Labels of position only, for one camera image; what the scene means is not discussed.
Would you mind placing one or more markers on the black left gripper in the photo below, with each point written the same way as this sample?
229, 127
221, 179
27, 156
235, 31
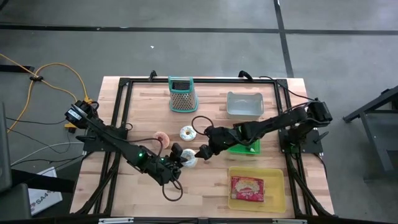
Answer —
163, 172

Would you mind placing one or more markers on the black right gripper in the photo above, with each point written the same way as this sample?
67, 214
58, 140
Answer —
222, 138

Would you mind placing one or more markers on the white donut blue icing lines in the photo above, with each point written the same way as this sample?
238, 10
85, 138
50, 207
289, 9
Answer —
191, 163

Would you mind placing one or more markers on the white donut coloured sprinkles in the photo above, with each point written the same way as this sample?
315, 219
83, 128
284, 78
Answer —
183, 135

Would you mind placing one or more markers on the pink-topped toy donut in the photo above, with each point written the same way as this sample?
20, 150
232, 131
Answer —
166, 138

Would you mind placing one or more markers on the small white-capped bottle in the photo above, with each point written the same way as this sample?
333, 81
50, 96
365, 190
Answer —
251, 149

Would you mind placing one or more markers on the red popcorn packet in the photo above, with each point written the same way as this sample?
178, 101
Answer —
247, 189

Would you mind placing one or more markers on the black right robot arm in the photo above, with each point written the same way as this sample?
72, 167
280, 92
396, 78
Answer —
280, 119

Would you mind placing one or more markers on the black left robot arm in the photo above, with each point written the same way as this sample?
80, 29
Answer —
109, 140

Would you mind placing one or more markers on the green slotted plastic basket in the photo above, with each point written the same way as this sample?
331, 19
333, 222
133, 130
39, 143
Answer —
239, 150

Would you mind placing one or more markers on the teal metal box grater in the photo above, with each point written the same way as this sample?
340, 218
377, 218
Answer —
183, 101

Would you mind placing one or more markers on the grey plastic bin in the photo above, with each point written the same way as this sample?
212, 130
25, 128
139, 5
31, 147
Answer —
245, 105

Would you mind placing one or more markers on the yellow plastic bin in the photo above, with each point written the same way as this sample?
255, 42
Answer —
276, 189

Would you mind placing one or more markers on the silver aluminium extrusion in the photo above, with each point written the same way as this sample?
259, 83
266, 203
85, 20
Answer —
116, 220
289, 221

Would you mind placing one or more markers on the white printed cardboard box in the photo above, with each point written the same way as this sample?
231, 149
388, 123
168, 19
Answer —
43, 199

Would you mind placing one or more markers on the black metal stand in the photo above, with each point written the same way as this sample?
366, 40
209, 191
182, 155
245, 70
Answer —
373, 105

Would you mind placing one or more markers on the dark grey cabinet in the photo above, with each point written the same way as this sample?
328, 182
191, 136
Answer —
4, 149

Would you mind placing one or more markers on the black flat floor bar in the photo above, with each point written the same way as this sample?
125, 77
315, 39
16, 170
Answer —
15, 68

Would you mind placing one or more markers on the black aluminium table frame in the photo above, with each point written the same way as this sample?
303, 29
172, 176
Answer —
199, 81

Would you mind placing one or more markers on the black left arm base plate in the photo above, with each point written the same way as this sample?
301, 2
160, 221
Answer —
102, 146

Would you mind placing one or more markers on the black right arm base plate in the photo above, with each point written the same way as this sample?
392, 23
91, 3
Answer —
308, 144

